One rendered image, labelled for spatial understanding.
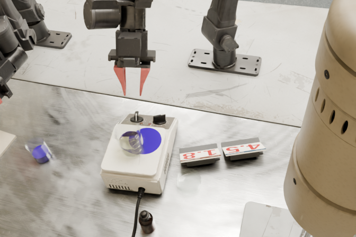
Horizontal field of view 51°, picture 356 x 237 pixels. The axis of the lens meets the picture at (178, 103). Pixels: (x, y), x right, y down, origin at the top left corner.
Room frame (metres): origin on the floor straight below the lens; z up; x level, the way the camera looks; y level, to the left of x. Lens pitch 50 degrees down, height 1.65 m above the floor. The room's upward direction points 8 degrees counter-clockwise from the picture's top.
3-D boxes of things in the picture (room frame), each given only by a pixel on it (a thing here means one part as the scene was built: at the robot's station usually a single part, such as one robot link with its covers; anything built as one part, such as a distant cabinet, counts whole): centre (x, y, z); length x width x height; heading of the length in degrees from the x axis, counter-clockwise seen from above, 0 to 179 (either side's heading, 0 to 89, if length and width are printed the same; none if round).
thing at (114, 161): (0.46, 0.11, 0.98); 0.12 x 0.12 x 0.01; 73
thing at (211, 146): (0.46, -0.03, 0.92); 0.09 x 0.06 x 0.04; 90
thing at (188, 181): (0.40, 0.00, 0.91); 0.06 x 0.06 x 0.02
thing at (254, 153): (0.47, -0.13, 0.92); 0.09 x 0.06 x 0.04; 90
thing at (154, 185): (0.48, 0.10, 0.94); 0.22 x 0.13 x 0.08; 163
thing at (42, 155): (0.53, 0.34, 0.93); 0.04 x 0.04 x 0.06
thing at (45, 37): (0.99, 0.41, 0.94); 0.20 x 0.07 x 0.08; 67
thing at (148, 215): (0.32, 0.10, 0.93); 0.03 x 0.03 x 0.07
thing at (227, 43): (0.75, -0.14, 1.00); 0.09 x 0.06 x 0.06; 21
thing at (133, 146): (0.45, 0.11, 1.02); 0.06 x 0.05 x 0.08; 113
